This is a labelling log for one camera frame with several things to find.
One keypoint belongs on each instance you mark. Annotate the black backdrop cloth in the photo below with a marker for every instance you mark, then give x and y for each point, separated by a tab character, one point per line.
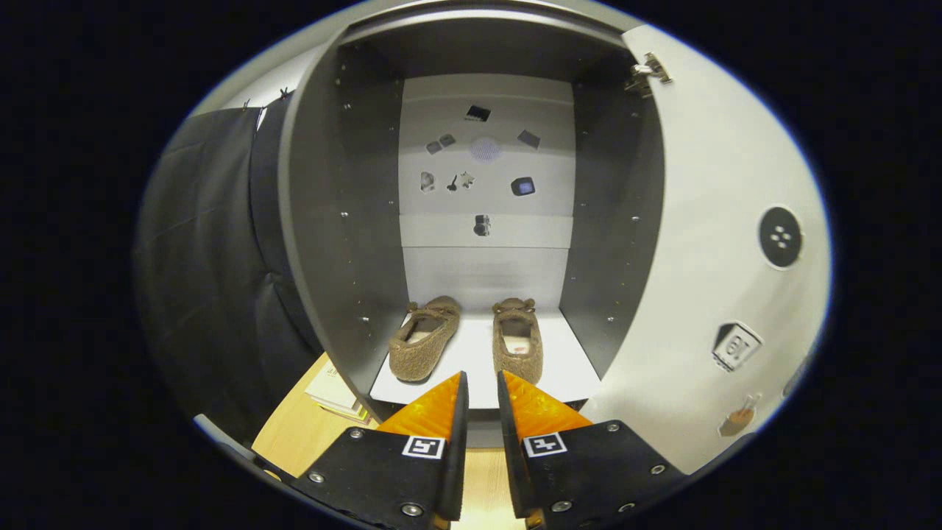
199	258

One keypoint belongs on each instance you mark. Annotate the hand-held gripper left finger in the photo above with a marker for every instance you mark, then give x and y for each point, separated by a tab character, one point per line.
458	456

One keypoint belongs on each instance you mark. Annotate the brown fuzzy shoe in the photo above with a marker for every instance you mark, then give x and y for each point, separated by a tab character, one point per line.
515	364
416	361

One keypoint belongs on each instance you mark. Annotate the grey shoe cabinet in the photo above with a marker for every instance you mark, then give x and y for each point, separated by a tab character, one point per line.
368	221

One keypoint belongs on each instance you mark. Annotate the row of black cloth clips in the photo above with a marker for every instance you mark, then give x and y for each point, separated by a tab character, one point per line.
283	94

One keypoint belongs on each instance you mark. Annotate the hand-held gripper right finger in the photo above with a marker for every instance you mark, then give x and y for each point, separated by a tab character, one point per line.
511	456

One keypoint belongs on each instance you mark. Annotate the metal door hinge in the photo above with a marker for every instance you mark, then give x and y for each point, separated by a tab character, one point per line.
647	72

